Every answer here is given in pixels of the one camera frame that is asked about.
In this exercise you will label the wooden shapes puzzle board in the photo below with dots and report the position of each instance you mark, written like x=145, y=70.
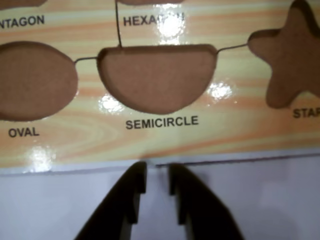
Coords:
x=160, y=140

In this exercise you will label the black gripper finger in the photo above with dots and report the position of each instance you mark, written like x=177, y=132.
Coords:
x=120, y=200
x=200, y=207

